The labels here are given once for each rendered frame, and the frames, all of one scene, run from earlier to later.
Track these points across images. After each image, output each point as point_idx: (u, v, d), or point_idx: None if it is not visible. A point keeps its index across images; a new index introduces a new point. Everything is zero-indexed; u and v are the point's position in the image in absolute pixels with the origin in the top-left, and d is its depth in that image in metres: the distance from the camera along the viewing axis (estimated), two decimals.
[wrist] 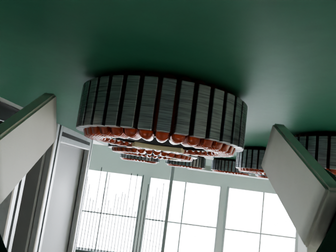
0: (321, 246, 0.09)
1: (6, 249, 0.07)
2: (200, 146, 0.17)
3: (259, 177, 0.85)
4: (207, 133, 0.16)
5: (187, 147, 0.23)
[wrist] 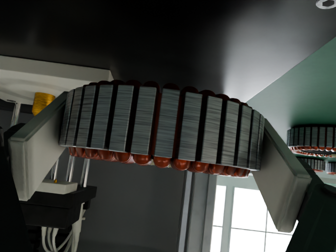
0: (294, 233, 0.09)
1: (30, 243, 0.08)
2: (210, 172, 0.13)
3: (330, 173, 0.95)
4: (218, 157, 0.13)
5: None
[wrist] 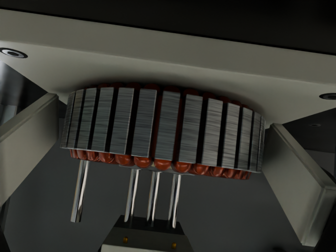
0: (317, 244, 0.09)
1: (9, 248, 0.07)
2: (210, 174, 0.13)
3: None
4: (219, 160, 0.13)
5: None
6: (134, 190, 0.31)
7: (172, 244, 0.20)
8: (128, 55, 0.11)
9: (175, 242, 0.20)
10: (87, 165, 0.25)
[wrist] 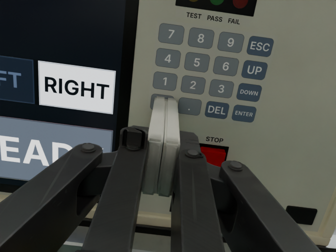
0: (181, 205, 0.10)
1: (130, 243, 0.08)
2: None
3: None
4: None
5: None
6: None
7: None
8: None
9: None
10: None
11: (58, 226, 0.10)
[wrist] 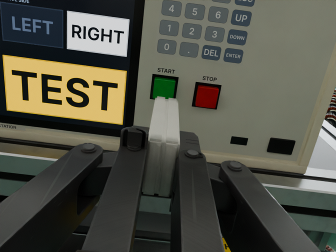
0: (181, 205, 0.10)
1: (130, 243, 0.08)
2: None
3: None
4: None
5: None
6: None
7: None
8: None
9: None
10: None
11: (59, 226, 0.10)
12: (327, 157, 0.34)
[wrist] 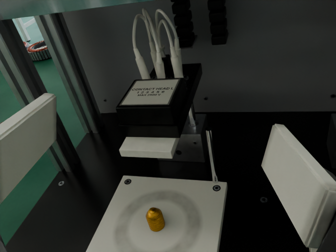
0: (321, 246, 0.09)
1: (6, 249, 0.07)
2: None
3: None
4: None
5: None
6: None
7: None
8: None
9: None
10: None
11: None
12: None
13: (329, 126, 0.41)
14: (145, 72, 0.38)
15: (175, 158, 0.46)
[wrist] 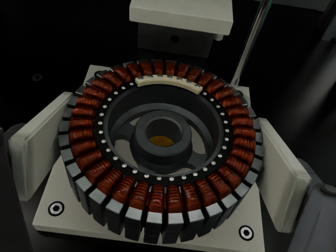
0: (294, 233, 0.09)
1: (30, 243, 0.08)
2: (109, 186, 0.14)
3: None
4: (103, 203, 0.14)
5: (131, 88, 0.18)
6: None
7: None
8: (177, 243, 0.19)
9: None
10: (244, 48, 0.25)
11: None
12: None
13: None
14: None
15: None
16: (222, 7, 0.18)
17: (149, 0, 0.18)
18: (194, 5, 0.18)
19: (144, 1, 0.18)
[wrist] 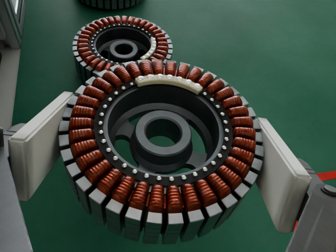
0: (294, 233, 0.09)
1: (30, 243, 0.08)
2: (109, 186, 0.14)
3: None
4: (103, 203, 0.14)
5: (131, 88, 0.18)
6: None
7: None
8: None
9: None
10: None
11: None
12: None
13: None
14: None
15: None
16: None
17: None
18: None
19: None
